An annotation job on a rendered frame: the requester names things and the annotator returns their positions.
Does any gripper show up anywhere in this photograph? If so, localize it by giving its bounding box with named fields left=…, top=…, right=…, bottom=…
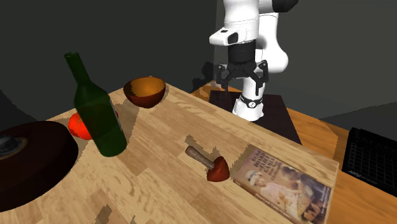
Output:
left=216, top=40, right=269, bottom=97

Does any dark robot stand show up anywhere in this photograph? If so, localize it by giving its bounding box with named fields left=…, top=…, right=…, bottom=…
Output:
left=208, top=89, right=302, bottom=145

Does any red-capped mushroom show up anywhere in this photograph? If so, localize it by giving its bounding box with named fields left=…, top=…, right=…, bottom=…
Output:
left=185, top=145, right=230, bottom=183

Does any brown wooden bowl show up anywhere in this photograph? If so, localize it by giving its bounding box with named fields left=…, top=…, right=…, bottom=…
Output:
left=123, top=76, right=167, bottom=109

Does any book with picture cover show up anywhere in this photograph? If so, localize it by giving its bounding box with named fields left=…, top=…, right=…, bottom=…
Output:
left=232, top=146, right=333, bottom=224

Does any green glass bottle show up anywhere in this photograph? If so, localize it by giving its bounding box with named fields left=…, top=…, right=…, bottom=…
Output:
left=64, top=52, right=129, bottom=158

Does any black grid pad device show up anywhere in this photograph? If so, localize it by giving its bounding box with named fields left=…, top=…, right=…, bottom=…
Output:
left=342, top=127, right=397, bottom=198

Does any red tomato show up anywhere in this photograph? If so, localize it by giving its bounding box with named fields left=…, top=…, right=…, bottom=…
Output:
left=67, top=110, right=119, bottom=141

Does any dark round pot lid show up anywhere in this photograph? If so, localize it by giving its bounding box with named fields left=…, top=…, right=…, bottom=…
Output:
left=0, top=120, right=80, bottom=213

